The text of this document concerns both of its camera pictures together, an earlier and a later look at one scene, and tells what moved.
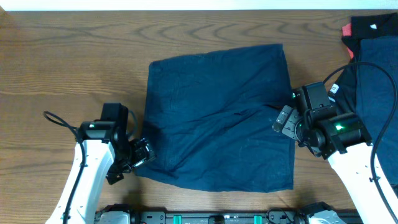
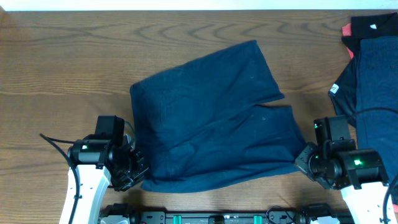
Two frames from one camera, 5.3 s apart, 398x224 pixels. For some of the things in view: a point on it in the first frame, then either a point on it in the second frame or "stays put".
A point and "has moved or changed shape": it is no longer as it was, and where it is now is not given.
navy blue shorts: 208,120 has moved or changed shape
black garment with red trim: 362,26 stays put
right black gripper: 288,128 → 301,162
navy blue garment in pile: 377,86 stays put
